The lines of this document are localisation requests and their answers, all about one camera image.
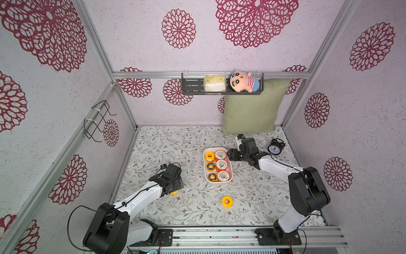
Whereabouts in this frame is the orange white sealing tape roll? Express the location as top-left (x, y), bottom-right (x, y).
top-left (215, 150), bottom-right (227, 162)
top-left (215, 160), bottom-right (228, 172)
top-left (217, 170), bottom-right (230, 182)

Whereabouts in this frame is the yellow black tape roll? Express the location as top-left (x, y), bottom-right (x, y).
top-left (207, 173), bottom-right (217, 182)
top-left (206, 163), bottom-right (216, 172)

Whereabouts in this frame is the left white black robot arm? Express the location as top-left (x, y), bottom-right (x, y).
top-left (82, 173), bottom-right (184, 254)

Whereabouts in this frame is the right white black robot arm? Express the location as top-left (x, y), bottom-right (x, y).
top-left (227, 149), bottom-right (331, 234)

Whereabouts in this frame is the white plastic storage box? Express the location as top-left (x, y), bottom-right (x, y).
top-left (203, 147), bottom-right (234, 185)

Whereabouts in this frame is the black twin-bell alarm clock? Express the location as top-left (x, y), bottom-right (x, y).
top-left (268, 138), bottom-right (285, 155)

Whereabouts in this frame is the green linen pillow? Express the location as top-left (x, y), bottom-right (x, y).
top-left (222, 79), bottom-right (291, 135)

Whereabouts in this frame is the cartoon boy plush doll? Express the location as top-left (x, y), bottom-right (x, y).
top-left (229, 70), bottom-right (260, 93)

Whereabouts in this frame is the green white tissue pack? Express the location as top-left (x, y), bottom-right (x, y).
top-left (204, 75), bottom-right (227, 92)

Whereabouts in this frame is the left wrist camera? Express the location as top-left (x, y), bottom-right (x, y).
top-left (158, 164), bottom-right (181, 181)

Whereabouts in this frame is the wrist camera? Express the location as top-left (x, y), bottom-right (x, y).
top-left (158, 164), bottom-right (181, 181)
top-left (236, 134), bottom-right (259, 155)

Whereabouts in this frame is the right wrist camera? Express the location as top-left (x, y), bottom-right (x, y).
top-left (236, 134), bottom-right (259, 155)

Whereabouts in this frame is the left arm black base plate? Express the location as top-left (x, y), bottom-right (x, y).
top-left (130, 228), bottom-right (173, 247)

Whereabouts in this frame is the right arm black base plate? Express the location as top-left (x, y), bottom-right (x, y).
top-left (254, 228), bottom-right (302, 247)

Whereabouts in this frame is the black wall shelf basket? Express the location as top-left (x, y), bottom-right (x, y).
top-left (181, 72), bottom-right (264, 96)

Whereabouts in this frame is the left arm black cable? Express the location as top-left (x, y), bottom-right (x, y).
top-left (66, 204), bottom-right (108, 253)

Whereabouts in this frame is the black wire wall rack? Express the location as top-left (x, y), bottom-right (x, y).
top-left (83, 100), bottom-right (116, 143)

